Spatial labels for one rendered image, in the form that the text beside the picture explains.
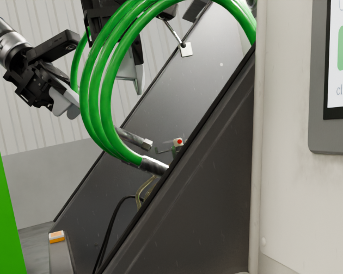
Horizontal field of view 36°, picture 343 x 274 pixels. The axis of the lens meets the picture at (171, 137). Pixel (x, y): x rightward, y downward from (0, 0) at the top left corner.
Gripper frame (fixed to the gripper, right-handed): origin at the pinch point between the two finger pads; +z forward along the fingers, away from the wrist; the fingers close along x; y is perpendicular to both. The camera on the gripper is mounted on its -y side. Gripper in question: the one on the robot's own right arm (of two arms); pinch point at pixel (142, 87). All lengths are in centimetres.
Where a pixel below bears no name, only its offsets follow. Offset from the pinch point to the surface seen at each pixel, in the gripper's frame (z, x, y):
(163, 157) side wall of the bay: 15.7, -31.1, -7.7
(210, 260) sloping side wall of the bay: 21.8, 34.9, 3.3
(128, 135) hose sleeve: 8.0, -10.3, 2.6
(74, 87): -3.1, -13.6, 10.4
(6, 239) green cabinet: 76, -319, 61
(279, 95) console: 5.5, 42.1, -4.9
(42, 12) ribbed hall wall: -158, -649, -13
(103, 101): 2.2, 24.6, 10.0
